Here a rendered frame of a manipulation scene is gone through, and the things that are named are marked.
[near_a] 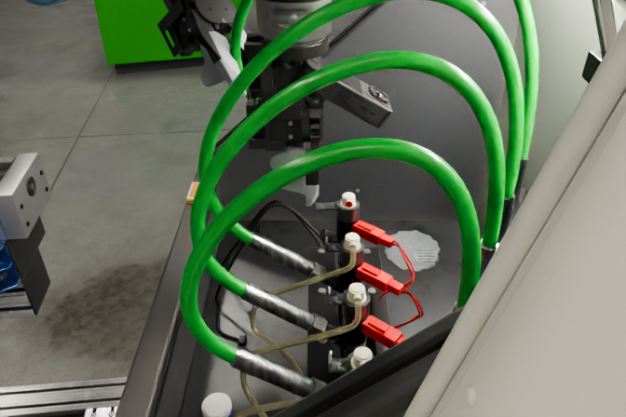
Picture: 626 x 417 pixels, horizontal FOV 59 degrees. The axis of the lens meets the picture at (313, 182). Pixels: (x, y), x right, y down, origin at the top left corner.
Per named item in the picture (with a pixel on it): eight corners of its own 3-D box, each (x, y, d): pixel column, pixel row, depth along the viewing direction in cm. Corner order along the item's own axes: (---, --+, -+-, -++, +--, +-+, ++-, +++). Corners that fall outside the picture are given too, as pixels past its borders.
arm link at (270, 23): (331, -17, 58) (333, 6, 51) (330, 27, 60) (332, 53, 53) (258, -17, 58) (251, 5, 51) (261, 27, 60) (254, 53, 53)
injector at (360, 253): (319, 358, 75) (319, 237, 63) (355, 358, 75) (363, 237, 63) (319, 376, 72) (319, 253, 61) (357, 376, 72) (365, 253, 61)
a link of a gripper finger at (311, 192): (270, 204, 69) (267, 139, 63) (318, 204, 68) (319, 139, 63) (268, 219, 66) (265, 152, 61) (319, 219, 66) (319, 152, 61)
